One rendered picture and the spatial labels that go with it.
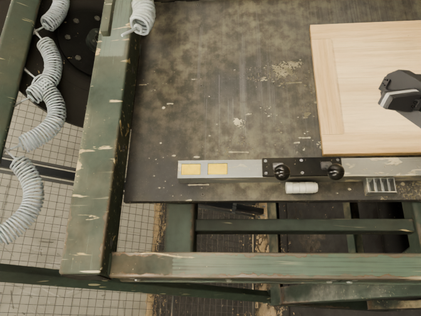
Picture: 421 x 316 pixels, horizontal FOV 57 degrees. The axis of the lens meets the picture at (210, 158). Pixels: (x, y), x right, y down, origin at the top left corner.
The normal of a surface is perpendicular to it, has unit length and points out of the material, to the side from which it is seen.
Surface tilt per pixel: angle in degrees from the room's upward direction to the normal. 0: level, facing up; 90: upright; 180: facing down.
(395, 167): 56
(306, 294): 0
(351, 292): 0
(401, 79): 16
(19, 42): 90
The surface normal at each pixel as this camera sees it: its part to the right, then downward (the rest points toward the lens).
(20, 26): 0.49, -0.34
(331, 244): -0.87, -0.22
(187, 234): -0.08, -0.40
